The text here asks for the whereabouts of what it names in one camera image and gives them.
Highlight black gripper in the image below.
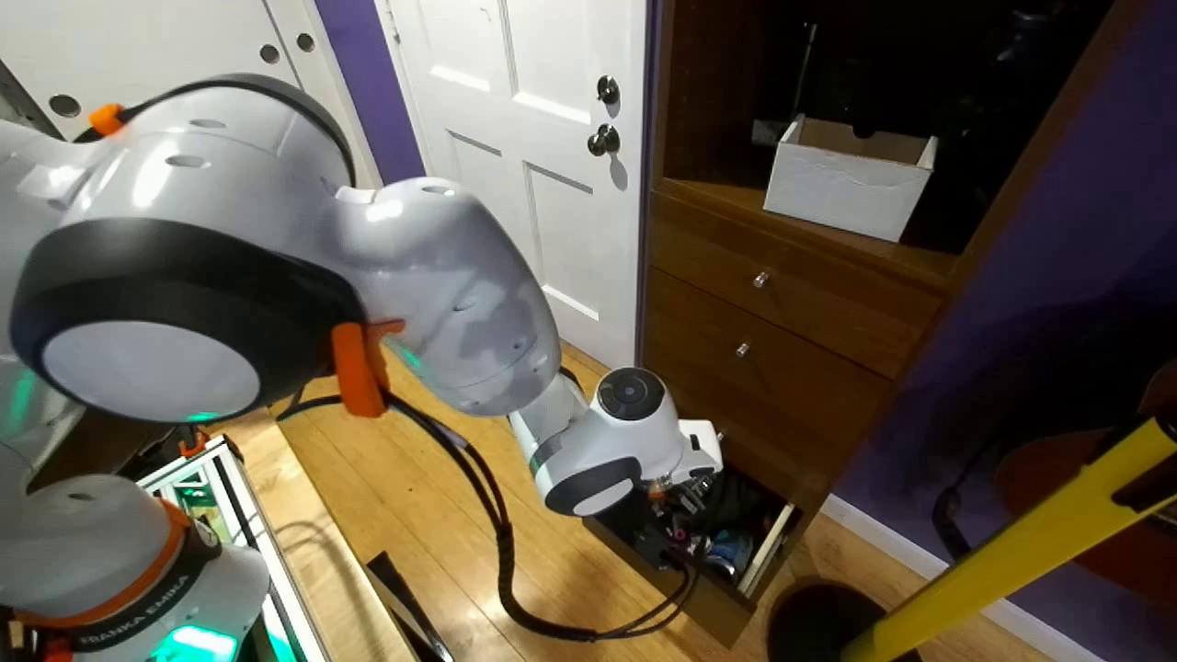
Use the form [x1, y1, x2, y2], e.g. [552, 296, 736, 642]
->
[643, 474, 731, 551]

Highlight white cabinet doors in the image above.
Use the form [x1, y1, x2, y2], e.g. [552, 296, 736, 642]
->
[0, 0, 366, 152]

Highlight white panel door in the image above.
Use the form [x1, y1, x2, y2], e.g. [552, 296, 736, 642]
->
[378, 0, 653, 366]

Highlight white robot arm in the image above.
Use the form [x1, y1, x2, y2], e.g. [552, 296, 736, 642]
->
[0, 74, 723, 651]

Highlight black door knob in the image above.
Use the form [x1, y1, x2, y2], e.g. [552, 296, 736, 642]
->
[587, 125, 621, 159]

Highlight yellow pole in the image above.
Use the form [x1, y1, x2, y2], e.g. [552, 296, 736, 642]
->
[839, 416, 1177, 662]

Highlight brown wooden drawer cabinet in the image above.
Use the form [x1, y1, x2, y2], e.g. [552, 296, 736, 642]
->
[639, 0, 1152, 611]

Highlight black deadbolt lock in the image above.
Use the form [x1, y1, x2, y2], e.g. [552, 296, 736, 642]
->
[595, 78, 621, 106]

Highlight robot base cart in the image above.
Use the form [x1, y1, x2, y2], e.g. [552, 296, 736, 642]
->
[133, 433, 458, 662]

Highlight white cardboard box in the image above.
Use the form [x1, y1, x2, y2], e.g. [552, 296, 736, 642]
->
[764, 118, 940, 243]

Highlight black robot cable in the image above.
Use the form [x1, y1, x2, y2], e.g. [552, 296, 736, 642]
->
[279, 390, 709, 644]

